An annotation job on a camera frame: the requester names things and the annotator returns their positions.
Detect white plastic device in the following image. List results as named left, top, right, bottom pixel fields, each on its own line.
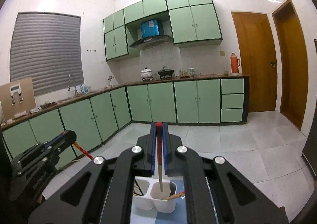
left=9, top=85, right=25, bottom=106

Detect white cooking pot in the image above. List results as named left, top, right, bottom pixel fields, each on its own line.
left=141, top=67, right=153, bottom=81

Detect black range hood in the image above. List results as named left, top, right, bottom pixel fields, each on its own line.
left=129, top=35, right=174, bottom=50

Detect green kitchen cabinets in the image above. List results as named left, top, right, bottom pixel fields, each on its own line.
left=0, top=75, right=249, bottom=165
left=103, top=0, right=223, bottom=61

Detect metal sink faucet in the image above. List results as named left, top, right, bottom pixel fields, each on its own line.
left=67, top=73, right=78, bottom=97

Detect brown cardboard panel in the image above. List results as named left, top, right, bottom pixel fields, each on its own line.
left=0, top=77, right=36, bottom=120

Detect black wok with lid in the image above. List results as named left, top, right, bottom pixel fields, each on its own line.
left=157, top=66, right=174, bottom=79

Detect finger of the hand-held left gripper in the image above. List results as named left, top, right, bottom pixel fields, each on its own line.
left=10, top=131, right=67, bottom=169
left=15, top=130, right=77, bottom=177

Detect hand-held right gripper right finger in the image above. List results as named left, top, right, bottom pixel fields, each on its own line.
left=162, top=122, right=290, bottom=224

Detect plain wooden door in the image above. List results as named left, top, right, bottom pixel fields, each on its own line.
left=271, top=0, right=309, bottom=132

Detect green upper kitchen cabinets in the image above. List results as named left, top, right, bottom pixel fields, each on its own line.
left=103, top=0, right=223, bottom=61

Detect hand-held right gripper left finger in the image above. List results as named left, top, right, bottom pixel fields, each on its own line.
left=28, top=122, right=159, bottom=224

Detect brown kitchen countertop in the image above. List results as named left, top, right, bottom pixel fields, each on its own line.
left=0, top=73, right=249, bottom=130

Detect orange thermos flask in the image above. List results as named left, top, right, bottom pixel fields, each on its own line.
left=230, top=52, right=241, bottom=74

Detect blue box appliance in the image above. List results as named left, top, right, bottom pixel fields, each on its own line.
left=141, top=18, right=160, bottom=39

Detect grey window blind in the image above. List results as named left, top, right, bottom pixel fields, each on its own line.
left=9, top=12, right=83, bottom=97

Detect white plastic chopstick holder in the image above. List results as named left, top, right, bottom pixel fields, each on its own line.
left=132, top=181, right=178, bottom=213

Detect wooden door with handle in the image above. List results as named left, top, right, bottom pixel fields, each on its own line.
left=231, top=11, right=278, bottom=113

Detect green lower kitchen cabinets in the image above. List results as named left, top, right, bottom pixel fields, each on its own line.
left=0, top=75, right=249, bottom=165

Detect dark blue printed table mat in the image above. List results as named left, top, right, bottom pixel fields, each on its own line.
left=176, top=180, right=186, bottom=200

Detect red patterned bamboo chopstick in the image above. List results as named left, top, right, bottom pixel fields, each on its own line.
left=156, top=122, right=164, bottom=192
left=72, top=142, right=95, bottom=161
left=164, top=191, right=186, bottom=201

